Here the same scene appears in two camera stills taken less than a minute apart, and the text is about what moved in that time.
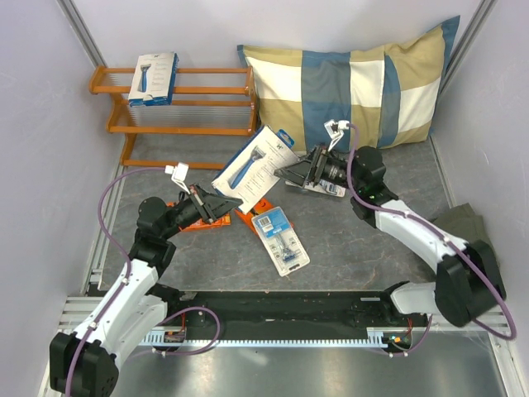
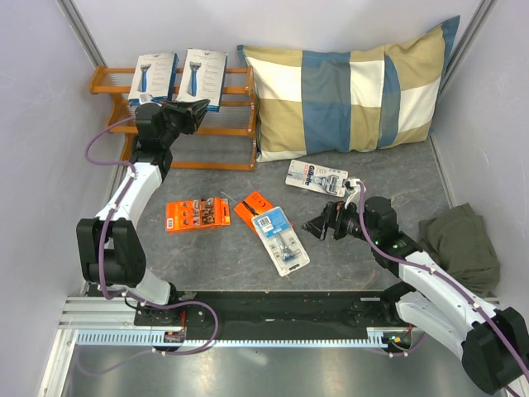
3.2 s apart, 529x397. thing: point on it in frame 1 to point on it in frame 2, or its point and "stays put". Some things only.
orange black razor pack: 261,207 stays put
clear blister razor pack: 281,241 stays put
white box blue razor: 154,80 stays put
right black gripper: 297,172 to 332,217
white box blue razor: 256,166 to 202,77
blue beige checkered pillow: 387,96 stays put
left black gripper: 210,206 to 191,113
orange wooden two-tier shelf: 207,102 stays put
